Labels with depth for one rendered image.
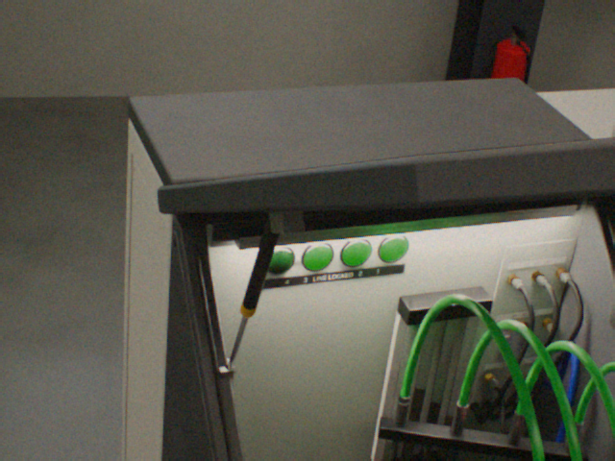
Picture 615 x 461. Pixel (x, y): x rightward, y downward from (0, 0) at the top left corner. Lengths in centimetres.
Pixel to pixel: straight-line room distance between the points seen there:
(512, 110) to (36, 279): 248
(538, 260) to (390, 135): 31
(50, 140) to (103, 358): 158
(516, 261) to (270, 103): 46
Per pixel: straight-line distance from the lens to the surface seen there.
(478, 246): 173
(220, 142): 163
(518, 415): 174
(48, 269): 409
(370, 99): 183
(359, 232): 158
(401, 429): 176
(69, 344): 372
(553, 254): 181
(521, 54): 521
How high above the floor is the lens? 222
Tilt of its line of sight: 31 degrees down
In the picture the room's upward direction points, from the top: 7 degrees clockwise
